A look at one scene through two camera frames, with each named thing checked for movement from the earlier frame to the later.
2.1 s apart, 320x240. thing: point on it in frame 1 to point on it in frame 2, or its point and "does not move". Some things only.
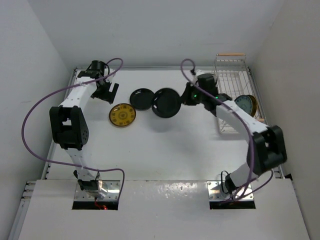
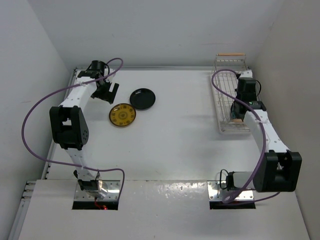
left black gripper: x=107 y=96 does not move
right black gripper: x=185 y=98 to x=255 y=92
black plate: x=142 y=99 does not move
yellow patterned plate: x=122 y=115 does not move
